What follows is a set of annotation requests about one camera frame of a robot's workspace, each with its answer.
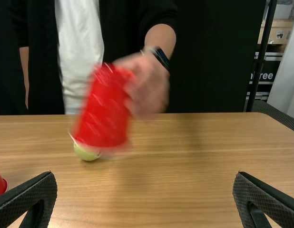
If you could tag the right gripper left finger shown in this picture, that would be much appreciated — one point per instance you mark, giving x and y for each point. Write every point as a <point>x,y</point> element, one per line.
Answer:
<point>43,190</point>

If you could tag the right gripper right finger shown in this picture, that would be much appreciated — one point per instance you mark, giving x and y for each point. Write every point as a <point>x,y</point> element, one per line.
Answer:
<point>244,192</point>

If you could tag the yellow ball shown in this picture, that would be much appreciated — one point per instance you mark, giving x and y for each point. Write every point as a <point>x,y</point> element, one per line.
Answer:
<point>86,154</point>

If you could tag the grey mesh chair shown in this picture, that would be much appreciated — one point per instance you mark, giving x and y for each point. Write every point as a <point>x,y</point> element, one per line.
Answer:
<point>275,114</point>

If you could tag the person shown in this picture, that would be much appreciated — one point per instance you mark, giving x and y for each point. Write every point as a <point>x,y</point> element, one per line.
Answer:
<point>78,47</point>

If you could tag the cardboard box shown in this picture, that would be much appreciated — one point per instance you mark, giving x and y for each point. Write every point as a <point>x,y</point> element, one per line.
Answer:
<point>277,29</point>

